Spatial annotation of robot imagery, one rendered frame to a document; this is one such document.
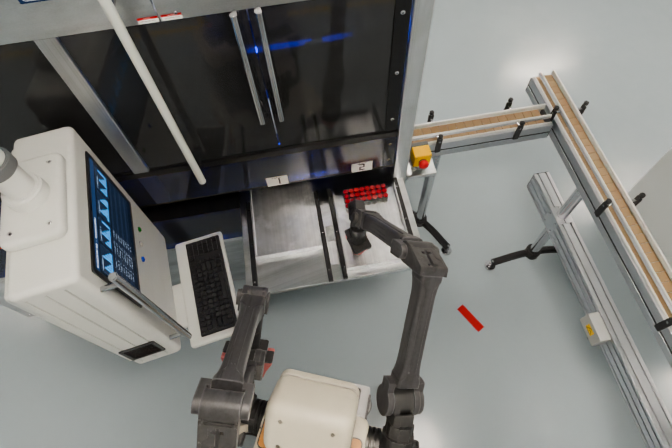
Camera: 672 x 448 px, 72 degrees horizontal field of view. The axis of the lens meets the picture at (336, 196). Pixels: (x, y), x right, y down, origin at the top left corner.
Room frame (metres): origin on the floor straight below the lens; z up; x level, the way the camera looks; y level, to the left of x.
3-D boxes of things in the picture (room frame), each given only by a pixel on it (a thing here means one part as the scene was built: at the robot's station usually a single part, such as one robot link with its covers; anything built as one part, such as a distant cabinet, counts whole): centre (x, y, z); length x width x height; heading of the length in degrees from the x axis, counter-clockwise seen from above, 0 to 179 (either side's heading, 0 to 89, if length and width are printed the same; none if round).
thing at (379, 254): (0.83, -0.13, 0.90); 0.34 x 0.26 x 0.04; 5
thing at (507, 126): (1.26, -0.63, 0.92); 0.69 x 0.16 x 0.16; 96
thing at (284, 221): (0.91, 0.22, 0.90); 0.34 x 0.26 x 0.04; 6
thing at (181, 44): (0.99, 0.42, 1.50); 0.47 x 0.01 x 0.59; 96
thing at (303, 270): (0.86, 0.04, 0.87); 0.70 x 0.48 x 0.02; 96
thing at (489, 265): (0.98, -1.08, 0.07); 0.50 x 0.08 x 0.14; 96
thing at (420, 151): (1.09, -0.36, 0.99); 0.08 x 0.07 x 0.07; 6
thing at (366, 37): (1.04, -0.03, 1.50); 0.43 x 0.01 x 0.59; 96
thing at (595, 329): (0.45, -1.07, 0.50); 0.12 x 0.05 x 0.09; 6
